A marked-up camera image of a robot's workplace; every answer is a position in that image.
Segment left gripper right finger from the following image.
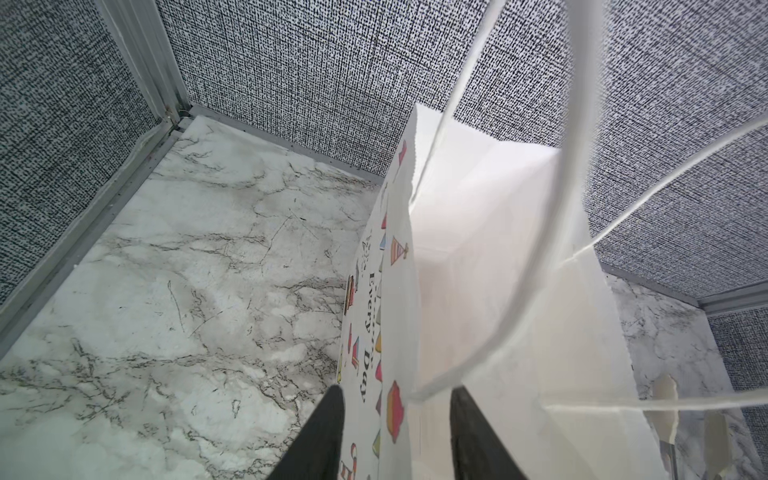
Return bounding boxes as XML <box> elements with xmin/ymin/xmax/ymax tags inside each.
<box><xmin>450</xmin><ymin>387</ymin><xmax>526</xmax><ymax>480</ymax></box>

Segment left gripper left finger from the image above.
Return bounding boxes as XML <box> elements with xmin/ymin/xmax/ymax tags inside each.
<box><xmin>267</xmin><ymin>385</ymin><xmax>345</xmax><ymax>480</ymax></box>

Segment white paper gift bag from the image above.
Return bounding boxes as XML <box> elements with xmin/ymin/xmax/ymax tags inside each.
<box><xmin>337</xmin><ymin>1</ymin><xmax>767</xmax><ymax>479</ymax></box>

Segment metal tongs with white tips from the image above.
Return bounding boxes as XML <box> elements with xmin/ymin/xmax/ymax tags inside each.
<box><xmin>646</xmin><ymin>410</ymin><xmax>732</xmax><ymax>479</ymax></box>

